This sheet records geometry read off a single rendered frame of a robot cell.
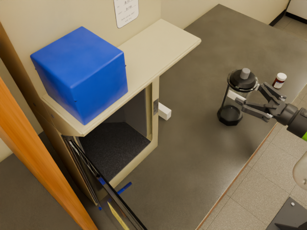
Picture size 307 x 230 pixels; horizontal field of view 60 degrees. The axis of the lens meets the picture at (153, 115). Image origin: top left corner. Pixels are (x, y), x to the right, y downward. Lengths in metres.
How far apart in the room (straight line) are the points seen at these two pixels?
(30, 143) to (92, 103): 0.10
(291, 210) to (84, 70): 1.92
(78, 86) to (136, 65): 0.17
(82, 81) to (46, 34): 0.11
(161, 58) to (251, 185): 1.70
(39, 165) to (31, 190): 0.62
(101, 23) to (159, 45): 0.13
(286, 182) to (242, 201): 0.38
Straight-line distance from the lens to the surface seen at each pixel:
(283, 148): 2.38
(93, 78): 0.39
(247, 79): 1.01
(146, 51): 0.55
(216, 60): 1.43
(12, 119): 0.37
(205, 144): 1.09
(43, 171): 0.47
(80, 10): 0.47
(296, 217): 2.14
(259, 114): 0.99
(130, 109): 0.94
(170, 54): 0.54
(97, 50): 0.41
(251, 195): 2.10
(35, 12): 0.43
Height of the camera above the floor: 1.86
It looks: 53 degrees down
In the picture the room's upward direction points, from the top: straight up
